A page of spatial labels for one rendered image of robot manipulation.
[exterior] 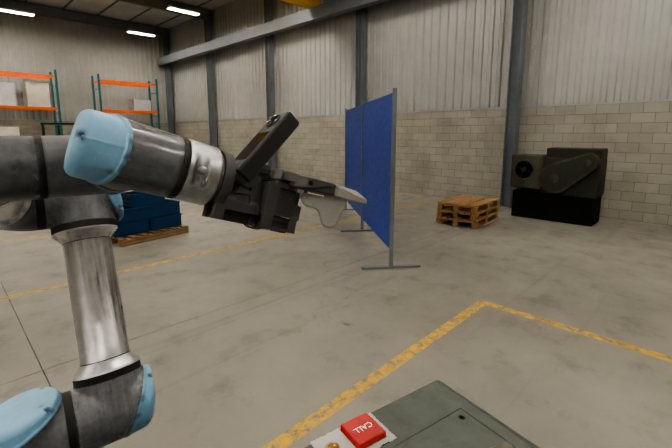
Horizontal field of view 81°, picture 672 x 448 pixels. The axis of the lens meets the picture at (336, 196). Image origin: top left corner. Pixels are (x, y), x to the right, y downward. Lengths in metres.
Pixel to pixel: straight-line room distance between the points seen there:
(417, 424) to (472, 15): 11.08
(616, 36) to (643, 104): 1.51
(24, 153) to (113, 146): 0.12
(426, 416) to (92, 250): 0.72
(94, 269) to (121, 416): 0.28
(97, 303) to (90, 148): 0.50
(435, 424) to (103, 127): 0.73
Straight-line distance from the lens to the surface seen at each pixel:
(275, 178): 0.52
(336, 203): 0.54
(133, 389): 0.91
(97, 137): 0.46
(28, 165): 0.55
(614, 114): 10.15
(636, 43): 10.29
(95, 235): 0.92
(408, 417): 0.87
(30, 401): 0.93
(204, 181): 0.48
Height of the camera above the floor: 1.79
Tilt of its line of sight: 9 degrees down
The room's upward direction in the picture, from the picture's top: straight up
